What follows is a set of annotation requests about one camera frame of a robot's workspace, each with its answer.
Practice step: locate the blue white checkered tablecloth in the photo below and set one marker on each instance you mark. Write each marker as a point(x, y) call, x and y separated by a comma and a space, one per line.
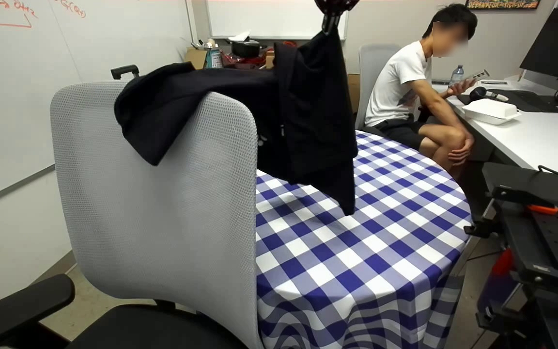
point(369, 257)

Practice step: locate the white takeout container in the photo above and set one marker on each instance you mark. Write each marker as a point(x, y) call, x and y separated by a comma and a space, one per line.
point(491, 110)

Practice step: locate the black robot cart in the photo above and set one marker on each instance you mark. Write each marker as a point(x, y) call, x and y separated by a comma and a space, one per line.
point(551, 257)

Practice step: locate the framed wall picture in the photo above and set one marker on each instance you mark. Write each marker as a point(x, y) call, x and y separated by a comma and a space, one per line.
point(503, 3)

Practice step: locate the cardboard box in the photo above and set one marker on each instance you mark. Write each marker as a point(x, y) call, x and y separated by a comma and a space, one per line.
point(197, 56)

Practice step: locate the white desk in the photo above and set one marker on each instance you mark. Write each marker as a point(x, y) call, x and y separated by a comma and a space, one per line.
point(538, 141)

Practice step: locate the black keyboard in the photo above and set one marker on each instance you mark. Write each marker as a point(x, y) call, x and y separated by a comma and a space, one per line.
point(524, 98)

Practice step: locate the black cloth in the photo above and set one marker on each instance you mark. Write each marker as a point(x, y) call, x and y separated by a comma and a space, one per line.
point(305, 116)

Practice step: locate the seated person white shirt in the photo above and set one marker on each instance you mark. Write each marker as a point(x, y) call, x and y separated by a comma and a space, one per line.
point(402, 83)

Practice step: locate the clear water bottle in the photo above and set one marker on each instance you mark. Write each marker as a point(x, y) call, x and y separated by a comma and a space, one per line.
point(458, 75)

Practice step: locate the gray mesh office chair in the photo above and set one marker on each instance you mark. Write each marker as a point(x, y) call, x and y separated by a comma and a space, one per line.
point(164, 213)

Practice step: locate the large wall whiteboard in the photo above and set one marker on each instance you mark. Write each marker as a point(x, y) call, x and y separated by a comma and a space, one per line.
point(67, 77)

